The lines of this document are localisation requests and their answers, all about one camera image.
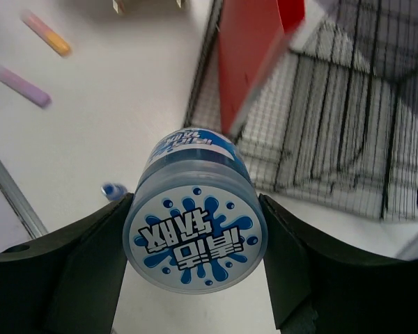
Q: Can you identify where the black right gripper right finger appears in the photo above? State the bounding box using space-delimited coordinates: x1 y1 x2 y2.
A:
258 195 418 333

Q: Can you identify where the cream semicircular drawer box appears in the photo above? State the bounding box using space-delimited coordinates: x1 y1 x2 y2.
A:
112 0 188 15

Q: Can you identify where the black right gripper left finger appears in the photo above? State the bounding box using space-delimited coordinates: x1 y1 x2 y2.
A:
0 193 133 333

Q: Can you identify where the aluminium front rail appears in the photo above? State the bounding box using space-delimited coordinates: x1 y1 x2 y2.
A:
0 160 48 239

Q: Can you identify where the red file folder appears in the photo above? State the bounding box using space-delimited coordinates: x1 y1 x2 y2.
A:
218 0 305 138

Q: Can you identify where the purple tube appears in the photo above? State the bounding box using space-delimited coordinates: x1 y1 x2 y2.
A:
0 66 52 108

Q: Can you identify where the orange capped pink tube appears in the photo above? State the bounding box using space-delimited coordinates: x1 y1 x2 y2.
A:
20 11 71 57

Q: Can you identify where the black wire mesh organizer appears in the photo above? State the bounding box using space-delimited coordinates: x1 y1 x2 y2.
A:
183 0 418 222

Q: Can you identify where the blue white round jar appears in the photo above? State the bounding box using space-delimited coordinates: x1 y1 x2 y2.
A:
123 127 268 294

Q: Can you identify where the small blue capped bottle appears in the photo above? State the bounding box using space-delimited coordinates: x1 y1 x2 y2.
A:
101 182 127 201

